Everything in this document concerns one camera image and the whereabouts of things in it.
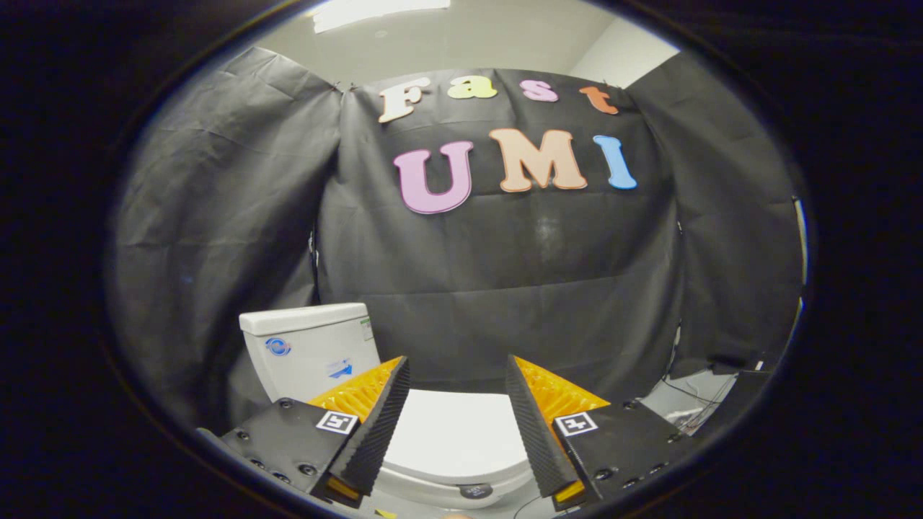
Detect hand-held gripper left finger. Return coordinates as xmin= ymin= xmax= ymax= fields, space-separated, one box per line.
xmin=216 ymin=355 xmax=412 ymax=509

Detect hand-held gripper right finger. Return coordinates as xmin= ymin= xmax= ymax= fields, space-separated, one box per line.
xmin=505 ymin=354 xmax=697 ymax=513

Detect white toilet lid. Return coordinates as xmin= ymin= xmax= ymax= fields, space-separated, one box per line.
xmin=382 ymin=389 xmax=534 ymax=485

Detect white toilet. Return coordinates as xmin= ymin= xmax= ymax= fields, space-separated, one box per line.
xmin=239 ymin=303 xmax=538 ymax=511

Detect black backdrop cloth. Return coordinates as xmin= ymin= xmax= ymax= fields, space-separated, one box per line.
xmin=108 ymin=47 xmax=805 ymax=433

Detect black equipment case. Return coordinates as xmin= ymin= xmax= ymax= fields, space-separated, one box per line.
xmin=692 ymin=357 xmax=776 ymax=440

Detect ceiling light panel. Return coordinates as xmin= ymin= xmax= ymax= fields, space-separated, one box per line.
xmin=312 ymin=0 xmax=451 ymax=33

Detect thin cables beside case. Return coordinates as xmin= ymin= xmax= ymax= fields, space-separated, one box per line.
xmin=660 ymin=375 xmax=725 ymax=435

